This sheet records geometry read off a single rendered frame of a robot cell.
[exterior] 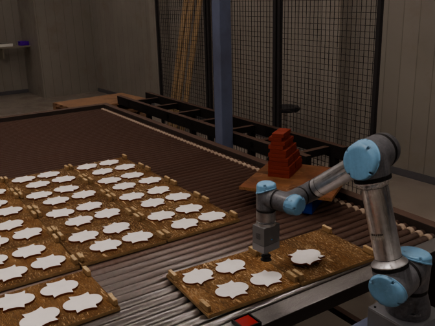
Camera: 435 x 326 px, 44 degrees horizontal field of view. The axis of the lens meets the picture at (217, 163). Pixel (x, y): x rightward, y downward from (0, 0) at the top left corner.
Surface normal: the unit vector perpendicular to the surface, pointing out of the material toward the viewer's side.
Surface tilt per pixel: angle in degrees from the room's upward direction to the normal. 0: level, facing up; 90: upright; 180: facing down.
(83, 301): 0
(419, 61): 90
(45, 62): 90
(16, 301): 0
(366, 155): 84
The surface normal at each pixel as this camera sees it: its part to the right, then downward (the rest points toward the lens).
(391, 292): -0.65, 0.37
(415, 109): -0.80, 0.19
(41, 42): 0.59, 0.22
